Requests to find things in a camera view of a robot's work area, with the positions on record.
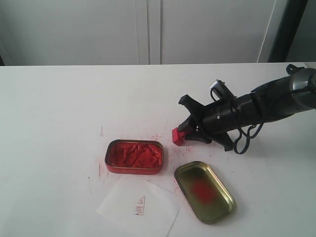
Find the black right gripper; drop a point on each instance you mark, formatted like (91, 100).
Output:
(216, 119)

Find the red plastic stamp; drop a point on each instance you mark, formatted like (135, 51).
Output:
(178, 137)

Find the white paper sheet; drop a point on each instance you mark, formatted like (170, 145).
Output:
(140, 207)

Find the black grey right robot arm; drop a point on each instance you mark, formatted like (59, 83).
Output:
(278, 99)

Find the red ink tin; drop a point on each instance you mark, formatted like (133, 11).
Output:
(141, 157)

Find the gold metal tin lid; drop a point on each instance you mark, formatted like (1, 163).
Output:
(208, 198)

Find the white cabinet doors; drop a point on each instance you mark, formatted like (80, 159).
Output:
(130, 32)

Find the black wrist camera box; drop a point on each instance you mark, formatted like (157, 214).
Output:
(219, 91)

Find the dark vertical post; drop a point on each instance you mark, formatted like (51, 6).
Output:
(287, 29)

